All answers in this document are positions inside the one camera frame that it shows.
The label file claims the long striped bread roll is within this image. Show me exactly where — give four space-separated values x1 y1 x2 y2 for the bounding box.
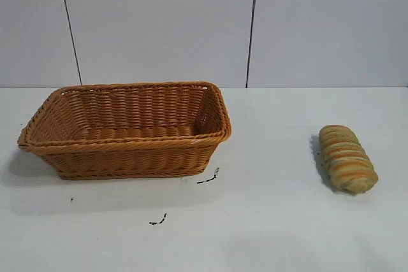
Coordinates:
318 124 379 194

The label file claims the brown woven wicker basket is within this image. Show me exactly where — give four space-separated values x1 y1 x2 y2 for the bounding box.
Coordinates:
17 81 233 180

